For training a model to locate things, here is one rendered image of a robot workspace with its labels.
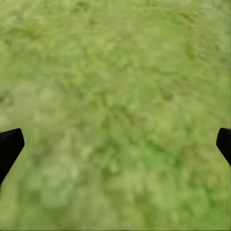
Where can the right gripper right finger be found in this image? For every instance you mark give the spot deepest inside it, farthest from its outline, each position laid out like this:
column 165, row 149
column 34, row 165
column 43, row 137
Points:
column 224, row 143

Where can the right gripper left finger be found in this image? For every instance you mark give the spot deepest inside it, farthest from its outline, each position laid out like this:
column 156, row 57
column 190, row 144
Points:
column 11, row 144

